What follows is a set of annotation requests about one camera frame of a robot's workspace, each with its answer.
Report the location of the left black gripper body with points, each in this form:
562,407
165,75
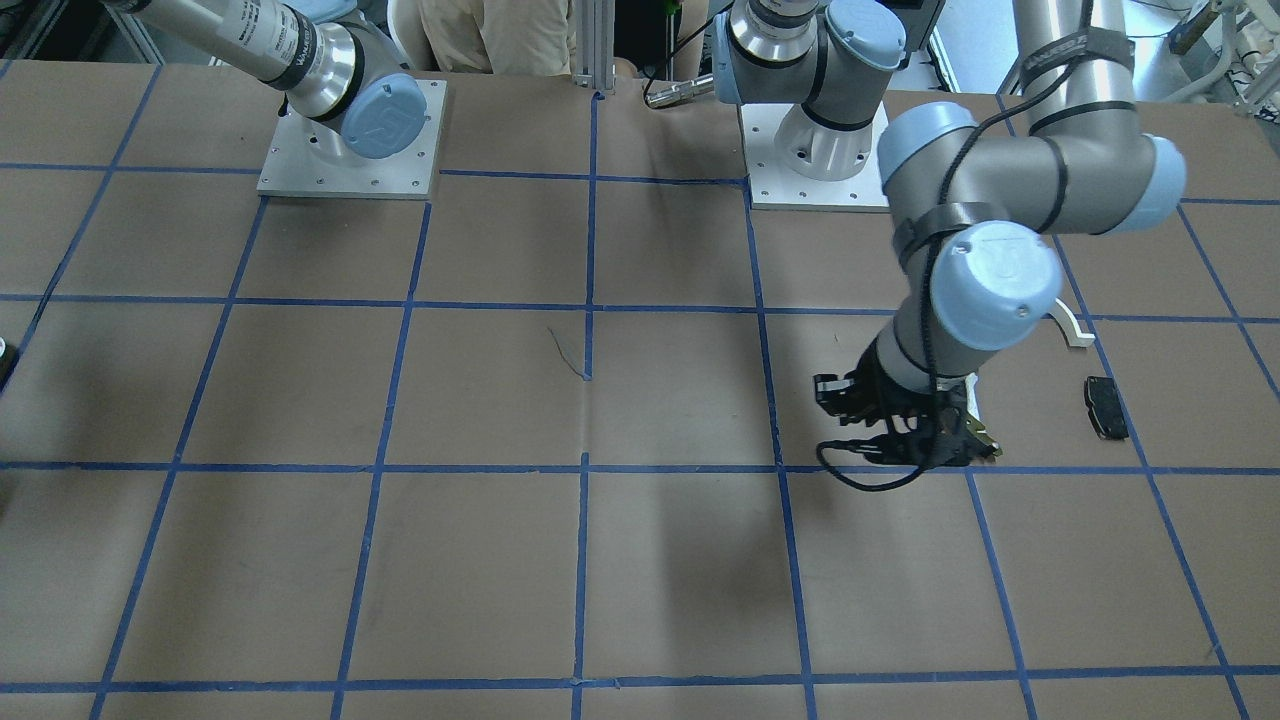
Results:
884,393

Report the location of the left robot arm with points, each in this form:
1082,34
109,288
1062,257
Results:
970,200

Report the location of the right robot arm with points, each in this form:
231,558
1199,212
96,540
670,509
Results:
332,64

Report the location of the green brake shoe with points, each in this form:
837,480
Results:
985,435

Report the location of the black brake pad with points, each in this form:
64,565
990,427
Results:
1105,408

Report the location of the silver metal cylinder tool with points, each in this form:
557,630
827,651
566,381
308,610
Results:
680,92

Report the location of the seated person beige shirt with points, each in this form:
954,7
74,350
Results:
510,38

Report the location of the black device at table edge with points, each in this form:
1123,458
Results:
8,361

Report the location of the white curved plastic bracket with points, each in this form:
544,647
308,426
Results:
1074,334

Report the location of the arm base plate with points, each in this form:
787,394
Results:
308,161
800,180

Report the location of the aluminium frame post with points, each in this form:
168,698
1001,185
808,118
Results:
593,62

